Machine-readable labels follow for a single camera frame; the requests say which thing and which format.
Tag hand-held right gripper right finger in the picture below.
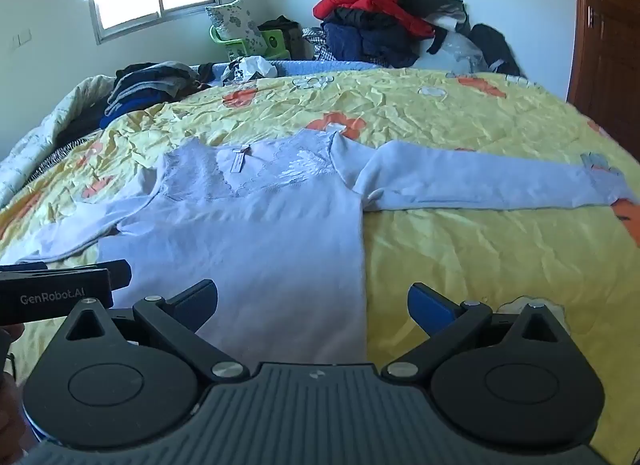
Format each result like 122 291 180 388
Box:
381 282 573 389

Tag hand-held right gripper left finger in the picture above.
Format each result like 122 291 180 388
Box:
65 279 251 387

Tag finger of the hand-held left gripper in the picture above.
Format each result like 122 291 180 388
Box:
92 259 133 292

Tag lavender long-sleeve shirt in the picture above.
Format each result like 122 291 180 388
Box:
15 129 640 367

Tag stack of folded dark clothes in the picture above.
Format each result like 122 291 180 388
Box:
98 61 214 130

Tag person's left hand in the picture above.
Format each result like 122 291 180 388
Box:
0 323 32 461

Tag yellow carrot-print quilt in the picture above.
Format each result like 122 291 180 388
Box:
0 67 640 446

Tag zebra striped cloth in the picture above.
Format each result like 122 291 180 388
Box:
29 131 102 182

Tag white quilted blanket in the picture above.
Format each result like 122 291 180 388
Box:
0 76 119 210

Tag white printed plastic bag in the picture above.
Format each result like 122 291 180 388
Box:
222 56 279 86

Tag clear plastic bag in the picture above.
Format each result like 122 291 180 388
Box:
427 32 489 72

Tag light blue blanket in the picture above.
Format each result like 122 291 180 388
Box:
200 59 382 78

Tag black bag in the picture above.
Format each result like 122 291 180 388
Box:
470 24 522 77

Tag window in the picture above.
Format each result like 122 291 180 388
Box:
89 0 223 44

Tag green plastic chair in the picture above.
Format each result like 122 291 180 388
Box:
209 25 292 62

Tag navy blue garment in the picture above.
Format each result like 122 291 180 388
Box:
322 21 421 68

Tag grey floral pillow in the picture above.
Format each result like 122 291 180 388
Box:
205 0 271 58

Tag checked cloth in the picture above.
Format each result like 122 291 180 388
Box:
302 27 332 64

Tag dark bag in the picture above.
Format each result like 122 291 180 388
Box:
257 16 304 58

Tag black puffer jacket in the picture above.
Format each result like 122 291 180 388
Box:
334 7 403 32

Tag black and grey garments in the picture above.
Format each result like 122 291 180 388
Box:
400 0 472 56

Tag brown wooden door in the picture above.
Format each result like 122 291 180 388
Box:
566 0 640 146

